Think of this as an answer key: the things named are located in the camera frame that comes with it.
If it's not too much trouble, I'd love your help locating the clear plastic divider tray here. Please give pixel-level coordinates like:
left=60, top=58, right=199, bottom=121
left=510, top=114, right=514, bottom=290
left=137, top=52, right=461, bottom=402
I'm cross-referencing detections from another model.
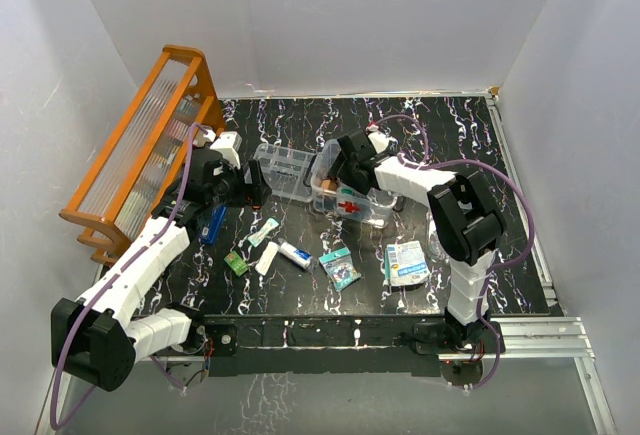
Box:
left=254, top=143, right=316, bottom=203

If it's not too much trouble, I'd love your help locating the clear first aid box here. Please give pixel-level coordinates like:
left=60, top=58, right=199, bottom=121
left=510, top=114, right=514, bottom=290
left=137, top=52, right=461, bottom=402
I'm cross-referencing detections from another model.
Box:
left=308, top=139, right=397, bottom=228

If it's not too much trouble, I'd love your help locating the clear plastic box lid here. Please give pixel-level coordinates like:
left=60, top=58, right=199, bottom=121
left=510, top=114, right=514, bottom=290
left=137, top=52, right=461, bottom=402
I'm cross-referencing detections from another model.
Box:
left=426, top=209, right=449, bottom=263

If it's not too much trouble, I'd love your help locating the aluminium frame rail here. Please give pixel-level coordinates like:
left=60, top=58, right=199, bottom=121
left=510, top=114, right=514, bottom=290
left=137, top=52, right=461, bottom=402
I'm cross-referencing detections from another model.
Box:
left=437, top=99, right=619, bottom=435

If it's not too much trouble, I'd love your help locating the orange wooden rack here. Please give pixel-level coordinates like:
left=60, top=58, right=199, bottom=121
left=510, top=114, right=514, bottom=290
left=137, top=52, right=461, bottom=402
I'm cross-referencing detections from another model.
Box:
left=59, top=45, right=226, bottom=265

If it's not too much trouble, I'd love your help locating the white blue packet bag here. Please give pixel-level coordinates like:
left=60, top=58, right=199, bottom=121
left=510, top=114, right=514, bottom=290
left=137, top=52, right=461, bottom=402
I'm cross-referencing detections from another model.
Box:
left=384, top=241, right=430, bottom=287

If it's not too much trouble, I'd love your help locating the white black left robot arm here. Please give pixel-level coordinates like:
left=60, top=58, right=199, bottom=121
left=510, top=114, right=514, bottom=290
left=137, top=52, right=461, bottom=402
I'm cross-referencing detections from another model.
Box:
left=51, top=148, right=271, bottom=391

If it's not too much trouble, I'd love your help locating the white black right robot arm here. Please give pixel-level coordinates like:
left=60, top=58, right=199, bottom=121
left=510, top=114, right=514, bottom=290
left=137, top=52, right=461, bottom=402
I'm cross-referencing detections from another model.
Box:
left=329, top=130, right=506, bottom=352

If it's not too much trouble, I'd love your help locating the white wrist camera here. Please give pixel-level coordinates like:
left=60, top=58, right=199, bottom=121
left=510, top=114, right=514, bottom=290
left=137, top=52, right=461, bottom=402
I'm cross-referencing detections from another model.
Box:
left=210, top=131, right=242, bottom=168
left=366, top=125, right=396, bottom=153

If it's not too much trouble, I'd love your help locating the brown bottle orange cap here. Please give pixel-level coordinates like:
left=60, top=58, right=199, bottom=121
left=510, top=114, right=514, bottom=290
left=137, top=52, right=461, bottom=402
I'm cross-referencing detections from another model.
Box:
left=320, top=179, right=339, bottom=196

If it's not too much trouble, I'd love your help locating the long white teal sachet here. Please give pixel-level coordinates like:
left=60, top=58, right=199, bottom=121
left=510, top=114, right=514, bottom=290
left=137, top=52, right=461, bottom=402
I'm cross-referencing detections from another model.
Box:
left=255, top=241, right=279, bottom=275

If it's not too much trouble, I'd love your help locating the white blue ointment tube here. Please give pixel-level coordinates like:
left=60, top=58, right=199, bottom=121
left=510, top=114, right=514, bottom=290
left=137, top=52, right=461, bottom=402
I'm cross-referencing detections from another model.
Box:
left=279, top=241, right=313, bottom=270

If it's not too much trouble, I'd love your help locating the small green packet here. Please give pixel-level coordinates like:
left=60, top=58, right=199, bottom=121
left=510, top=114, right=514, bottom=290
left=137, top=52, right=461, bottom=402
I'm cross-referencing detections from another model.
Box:
left=224, top=251, right=249, bottom=276

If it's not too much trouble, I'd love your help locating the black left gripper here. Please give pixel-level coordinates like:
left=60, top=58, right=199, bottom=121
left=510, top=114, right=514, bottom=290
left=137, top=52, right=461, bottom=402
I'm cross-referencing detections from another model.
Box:
left=207, top=159, right=271, bottom=210

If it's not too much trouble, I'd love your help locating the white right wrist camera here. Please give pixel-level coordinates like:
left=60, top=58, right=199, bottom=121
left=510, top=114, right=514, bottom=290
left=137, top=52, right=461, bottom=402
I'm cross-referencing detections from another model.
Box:
left=366, top=125, right=396, bottom=153

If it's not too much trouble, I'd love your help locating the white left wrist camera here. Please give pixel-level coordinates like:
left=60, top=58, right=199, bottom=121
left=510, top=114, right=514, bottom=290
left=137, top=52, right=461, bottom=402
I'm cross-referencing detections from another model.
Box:
left=210, top=131, right=242, bottom=168

